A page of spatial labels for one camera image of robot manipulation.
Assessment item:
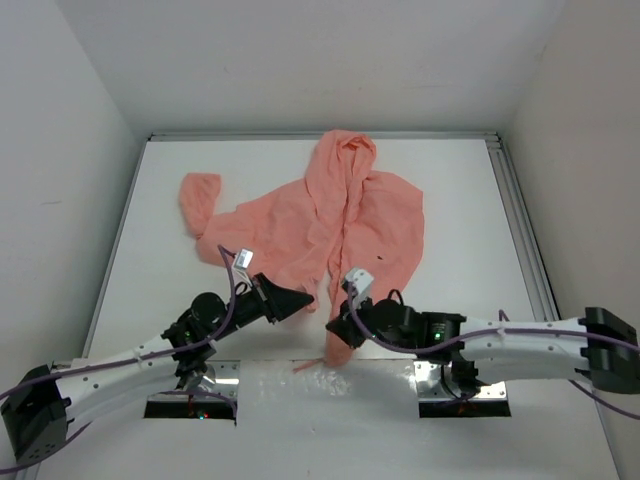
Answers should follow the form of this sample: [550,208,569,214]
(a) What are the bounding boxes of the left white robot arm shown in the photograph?
[1,274,314,472]

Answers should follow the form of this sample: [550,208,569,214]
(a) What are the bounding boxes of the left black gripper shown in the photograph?
[210,271,313,340]

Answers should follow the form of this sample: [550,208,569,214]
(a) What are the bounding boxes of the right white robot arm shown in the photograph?
[326,298,639,395]

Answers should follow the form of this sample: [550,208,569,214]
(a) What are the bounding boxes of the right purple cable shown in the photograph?
[344,282,640,419]

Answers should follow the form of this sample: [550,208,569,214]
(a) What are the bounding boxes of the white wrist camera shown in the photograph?
[342,267,374,302]
[233,248,254,273]

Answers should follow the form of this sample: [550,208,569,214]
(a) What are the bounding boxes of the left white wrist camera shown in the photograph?
[233,248,254,273]

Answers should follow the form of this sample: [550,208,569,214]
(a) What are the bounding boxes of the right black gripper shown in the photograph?
[326,290,415,353]

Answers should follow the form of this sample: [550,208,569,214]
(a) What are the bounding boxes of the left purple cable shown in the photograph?
[0,244,246,471]

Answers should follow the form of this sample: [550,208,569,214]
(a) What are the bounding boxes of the aluminium frame rail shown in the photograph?
[136,131,559,321]

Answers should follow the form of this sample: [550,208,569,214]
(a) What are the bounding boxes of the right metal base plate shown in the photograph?
[413,360,508,403]

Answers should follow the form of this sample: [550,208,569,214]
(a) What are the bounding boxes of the purple cable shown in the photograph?
[0,244,246,471]
[344,282,640,419]

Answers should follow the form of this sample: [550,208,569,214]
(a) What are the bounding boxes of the salmon pink hooded jacket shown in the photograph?
[178,128,427,374]

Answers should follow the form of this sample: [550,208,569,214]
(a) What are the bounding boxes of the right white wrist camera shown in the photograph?
[342,267,374,302]

